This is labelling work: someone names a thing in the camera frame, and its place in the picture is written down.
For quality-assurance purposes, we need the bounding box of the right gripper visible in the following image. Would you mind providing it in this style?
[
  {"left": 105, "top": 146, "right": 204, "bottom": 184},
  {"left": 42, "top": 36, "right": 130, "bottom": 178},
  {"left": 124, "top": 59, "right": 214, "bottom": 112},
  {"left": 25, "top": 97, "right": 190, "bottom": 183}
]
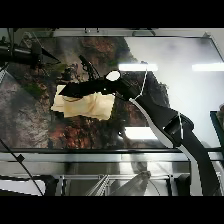
[{"left": 58, "top": 80, "right": 114, "bottom": 100}]

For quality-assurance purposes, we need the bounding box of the cream garment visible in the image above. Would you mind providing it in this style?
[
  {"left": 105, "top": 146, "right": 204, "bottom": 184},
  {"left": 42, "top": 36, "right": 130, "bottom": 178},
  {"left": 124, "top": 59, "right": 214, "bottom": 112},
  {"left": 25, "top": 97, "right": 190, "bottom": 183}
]
[{"left": 50, "top": 84, "right": 116, "bottom": 122}]

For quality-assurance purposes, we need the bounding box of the silver frame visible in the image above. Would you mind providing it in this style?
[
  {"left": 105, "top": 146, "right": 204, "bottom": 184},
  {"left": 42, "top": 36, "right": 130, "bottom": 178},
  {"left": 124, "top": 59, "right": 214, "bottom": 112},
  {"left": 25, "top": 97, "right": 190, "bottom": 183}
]
[{"left": 0, "top": 27, "right": 224, "bottom": 197}]

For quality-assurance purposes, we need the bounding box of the black cable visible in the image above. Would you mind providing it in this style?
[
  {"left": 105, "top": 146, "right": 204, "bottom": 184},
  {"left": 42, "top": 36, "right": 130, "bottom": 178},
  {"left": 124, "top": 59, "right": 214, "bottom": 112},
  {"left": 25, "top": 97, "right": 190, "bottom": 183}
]
[{"left": 0, "top": 138, "right": 46, "bottom": 197}]

